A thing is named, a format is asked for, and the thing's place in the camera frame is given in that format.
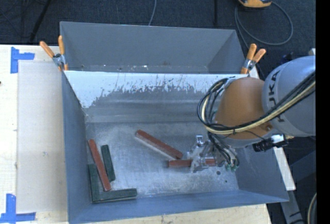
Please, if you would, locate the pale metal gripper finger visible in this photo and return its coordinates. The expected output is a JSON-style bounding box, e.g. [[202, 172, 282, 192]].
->
[[186, 135, 208, 161], [190, 164, 208, 174]]

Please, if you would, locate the short red-brown block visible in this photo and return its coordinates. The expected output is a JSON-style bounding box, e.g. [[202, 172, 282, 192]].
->
[[168, 158, 217, 168]]

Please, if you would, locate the long red-brown flat block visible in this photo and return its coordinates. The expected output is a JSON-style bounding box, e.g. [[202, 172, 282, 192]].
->
[[135, 129, 184, 160]]

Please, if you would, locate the dark green flat block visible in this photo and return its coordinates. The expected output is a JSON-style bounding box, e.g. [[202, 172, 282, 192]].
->
[[88, 163, 101, 203], [98, 188, 138, 203], [101, 144, 116, 183]]

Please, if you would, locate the grey metal bin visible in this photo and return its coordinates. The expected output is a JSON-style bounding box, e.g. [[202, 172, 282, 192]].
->
[[59, 21, 290, 224]]

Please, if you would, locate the black cylinder on white bracket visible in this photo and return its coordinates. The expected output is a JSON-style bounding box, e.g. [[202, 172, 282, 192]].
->
[[252, 134, 290, 153]]

